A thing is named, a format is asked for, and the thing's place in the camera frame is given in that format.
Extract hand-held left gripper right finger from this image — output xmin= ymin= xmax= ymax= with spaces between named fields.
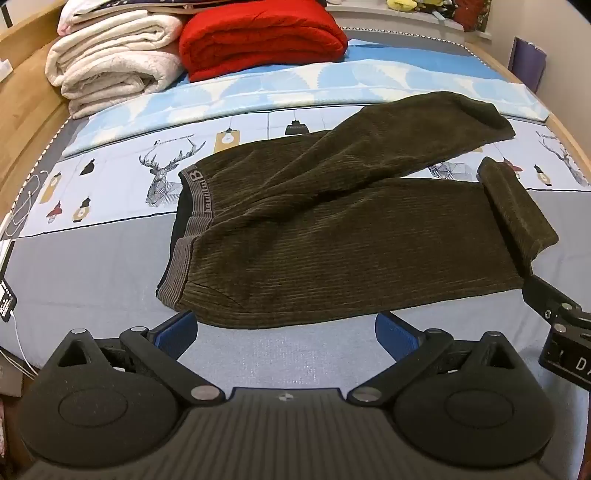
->
xmin=345 ymin=311 xmax=529 ymax=408

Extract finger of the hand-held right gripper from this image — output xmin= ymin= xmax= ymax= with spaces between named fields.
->
xmin=522 ymin=275 xmax=583 ymax=324

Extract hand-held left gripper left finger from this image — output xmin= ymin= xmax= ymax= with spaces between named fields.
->
xmin=44 ymin=310 xmax=228 ymax=408

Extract olive corduroy pants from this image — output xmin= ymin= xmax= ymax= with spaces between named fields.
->
xmin=156 ymin=91 xmax=560 ymax=329

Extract printed grey white bed sheet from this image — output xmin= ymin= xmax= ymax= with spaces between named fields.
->
xmin=0 ymin=37 xmax=591 ymax=416

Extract black power strip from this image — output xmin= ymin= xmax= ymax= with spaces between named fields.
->
xmin=0 ymin=277 xmax=19 ymax=322

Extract purple bag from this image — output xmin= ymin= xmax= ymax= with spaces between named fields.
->
xmin=510 ymin=37 xmax=548 ymax=93

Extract light blue leaf print blanket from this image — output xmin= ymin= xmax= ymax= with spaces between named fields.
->
xmin=62 ymin=44 xmax=550 ymax=158

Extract cream folded blanket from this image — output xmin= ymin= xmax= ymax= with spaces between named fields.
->
xmin=45 ymin=11 xmax=186 ymax=120

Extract floral cushion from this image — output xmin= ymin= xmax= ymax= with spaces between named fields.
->
xmin=455 ymin=0 xmax=491 ymax=33

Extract red folded blanket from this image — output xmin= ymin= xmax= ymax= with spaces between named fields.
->
xmin=178 ymin=6 xmax=349 ymax=83

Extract white folded quilt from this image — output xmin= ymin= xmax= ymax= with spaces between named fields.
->
xmin=58 ymin=0 xmax=195 ymax=38

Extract white cable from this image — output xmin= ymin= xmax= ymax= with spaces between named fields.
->
xmin=0 ymin=171 xmax=51 ymax=381

